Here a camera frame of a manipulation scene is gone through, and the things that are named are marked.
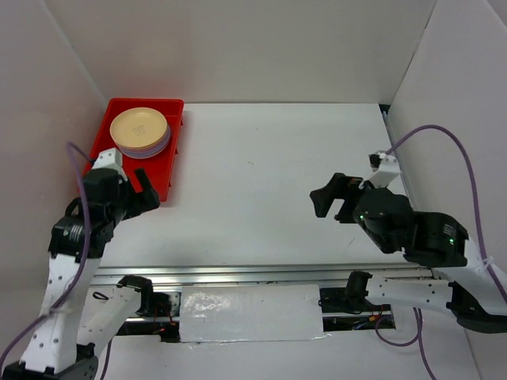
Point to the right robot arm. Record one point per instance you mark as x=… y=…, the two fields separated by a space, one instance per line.
x=462 y=286

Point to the aluminium rail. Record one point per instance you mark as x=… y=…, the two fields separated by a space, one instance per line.
x=166 y=276

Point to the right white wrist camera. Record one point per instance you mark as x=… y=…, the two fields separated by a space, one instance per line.
x=385 y=169

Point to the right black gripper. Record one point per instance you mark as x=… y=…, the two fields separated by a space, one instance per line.
x=340 y=186

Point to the white taped cover panel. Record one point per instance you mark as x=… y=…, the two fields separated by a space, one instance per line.
x=257 y=313

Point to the purple plate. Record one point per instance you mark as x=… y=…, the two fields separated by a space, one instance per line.
x=142 y=155

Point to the yellow plate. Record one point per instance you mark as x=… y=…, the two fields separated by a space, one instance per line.
x=160 y=144
x=138 y=128

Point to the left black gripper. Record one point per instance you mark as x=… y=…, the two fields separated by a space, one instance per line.
x=146 y=199

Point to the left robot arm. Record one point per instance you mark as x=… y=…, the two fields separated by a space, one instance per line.
x=61 y=346

